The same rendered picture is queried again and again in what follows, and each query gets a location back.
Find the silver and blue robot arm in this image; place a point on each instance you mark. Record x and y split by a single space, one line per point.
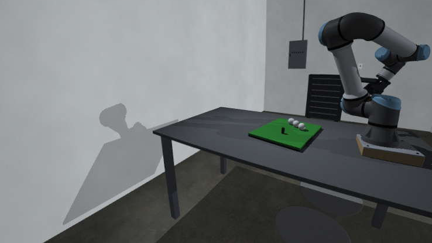
382 111

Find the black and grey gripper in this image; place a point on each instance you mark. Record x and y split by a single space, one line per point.
378 87

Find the green mat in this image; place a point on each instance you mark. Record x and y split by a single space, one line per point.
290 137

